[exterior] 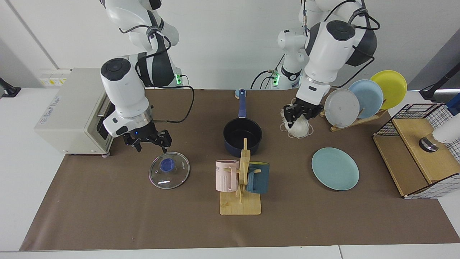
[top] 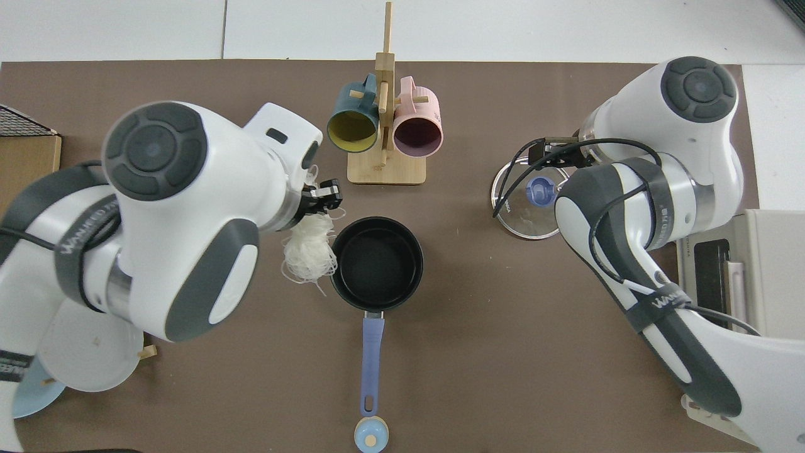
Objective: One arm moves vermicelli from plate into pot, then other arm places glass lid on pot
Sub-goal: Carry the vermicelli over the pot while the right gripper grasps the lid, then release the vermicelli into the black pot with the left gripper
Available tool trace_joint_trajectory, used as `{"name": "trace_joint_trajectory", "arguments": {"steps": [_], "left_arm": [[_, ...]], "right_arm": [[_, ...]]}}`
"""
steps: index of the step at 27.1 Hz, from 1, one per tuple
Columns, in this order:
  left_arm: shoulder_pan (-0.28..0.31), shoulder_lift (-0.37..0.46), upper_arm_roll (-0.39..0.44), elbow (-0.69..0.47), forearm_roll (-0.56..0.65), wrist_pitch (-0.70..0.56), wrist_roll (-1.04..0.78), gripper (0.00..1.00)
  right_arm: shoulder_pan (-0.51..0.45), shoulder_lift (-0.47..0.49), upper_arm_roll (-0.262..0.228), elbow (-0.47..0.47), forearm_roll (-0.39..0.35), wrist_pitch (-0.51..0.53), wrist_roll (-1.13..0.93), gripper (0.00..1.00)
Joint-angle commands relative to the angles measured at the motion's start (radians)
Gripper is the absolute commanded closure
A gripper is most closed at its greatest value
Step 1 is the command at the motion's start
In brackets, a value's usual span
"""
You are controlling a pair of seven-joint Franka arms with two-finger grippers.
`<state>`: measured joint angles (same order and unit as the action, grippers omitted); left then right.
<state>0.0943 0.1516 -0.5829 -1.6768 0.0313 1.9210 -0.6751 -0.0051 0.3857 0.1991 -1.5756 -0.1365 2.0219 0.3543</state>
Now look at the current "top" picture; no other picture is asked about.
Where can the white vermicelli bundle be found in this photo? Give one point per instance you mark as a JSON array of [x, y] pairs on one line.
[[308, 251]]

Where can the glass lid blue knob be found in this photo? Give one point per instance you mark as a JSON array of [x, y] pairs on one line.
[[531, 217]]

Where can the dark blue pot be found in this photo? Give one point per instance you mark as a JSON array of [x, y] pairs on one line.
[[377, 264]]

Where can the wooden plate rack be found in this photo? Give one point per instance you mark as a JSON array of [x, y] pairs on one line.
[[148, 352]]

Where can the white plate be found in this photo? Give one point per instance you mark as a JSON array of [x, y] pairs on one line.
[[88, 358]]

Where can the light blue plate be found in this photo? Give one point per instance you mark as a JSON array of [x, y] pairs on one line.
[[34, 399]]

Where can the wooden mug stand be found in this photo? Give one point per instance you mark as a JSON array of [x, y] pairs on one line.
[[387, 170]]

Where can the dark teal mug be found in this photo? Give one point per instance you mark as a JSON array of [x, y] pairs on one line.
[[352, 129]]

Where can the pink mug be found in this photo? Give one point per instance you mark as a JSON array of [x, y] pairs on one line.
[[418, 135]]

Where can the brown table cloth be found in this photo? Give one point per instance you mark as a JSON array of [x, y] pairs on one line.
[[478, 346]]

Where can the small blue round thing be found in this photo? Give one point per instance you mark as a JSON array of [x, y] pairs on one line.
[[371, 435]]

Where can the pale toaster oven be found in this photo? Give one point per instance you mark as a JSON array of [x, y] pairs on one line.
[[780, 277]]

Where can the dark panel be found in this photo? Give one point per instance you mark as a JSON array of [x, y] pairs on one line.
[[793, 11]]

